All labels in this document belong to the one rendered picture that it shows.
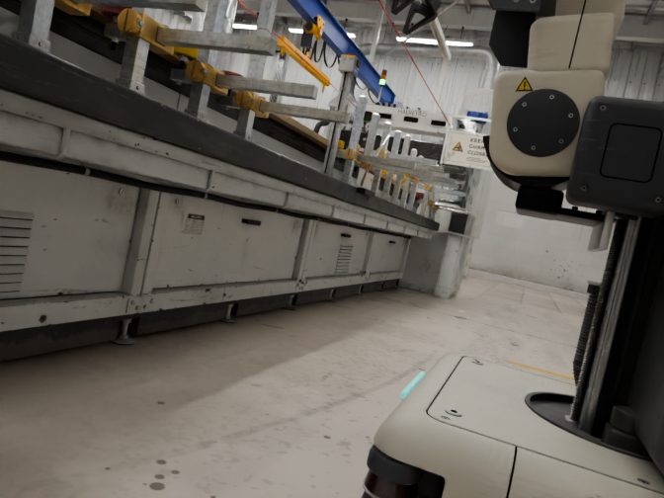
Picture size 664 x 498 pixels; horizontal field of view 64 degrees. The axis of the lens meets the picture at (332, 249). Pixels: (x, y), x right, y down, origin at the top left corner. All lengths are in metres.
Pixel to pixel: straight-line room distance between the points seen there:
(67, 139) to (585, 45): 0.94
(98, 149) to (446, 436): 0.92
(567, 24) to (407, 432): 0.64
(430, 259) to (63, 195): 4.33
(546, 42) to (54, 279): 1.26
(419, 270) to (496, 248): 6.22
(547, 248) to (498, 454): 10.88
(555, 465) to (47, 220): 1.25
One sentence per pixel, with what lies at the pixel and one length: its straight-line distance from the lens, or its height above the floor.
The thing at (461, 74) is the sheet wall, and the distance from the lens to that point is 12.32.
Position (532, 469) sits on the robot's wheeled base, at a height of 0.27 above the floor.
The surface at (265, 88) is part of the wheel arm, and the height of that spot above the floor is 0.81.
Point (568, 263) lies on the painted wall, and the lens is 11.58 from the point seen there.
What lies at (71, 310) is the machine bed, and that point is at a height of 0.14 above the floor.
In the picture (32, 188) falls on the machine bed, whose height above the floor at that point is 0.44.
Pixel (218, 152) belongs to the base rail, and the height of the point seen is 0.63.
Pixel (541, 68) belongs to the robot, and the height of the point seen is 0.81.
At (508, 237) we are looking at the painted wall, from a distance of 11.57.
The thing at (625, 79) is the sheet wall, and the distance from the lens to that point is 12.22.
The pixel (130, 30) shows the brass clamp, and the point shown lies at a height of 0.82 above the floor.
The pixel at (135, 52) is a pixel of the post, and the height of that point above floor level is 0.78.
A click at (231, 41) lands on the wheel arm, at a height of 0.84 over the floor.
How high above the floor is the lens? 0.51
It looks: 3 degrees down
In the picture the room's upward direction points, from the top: 12 degrees clockwise
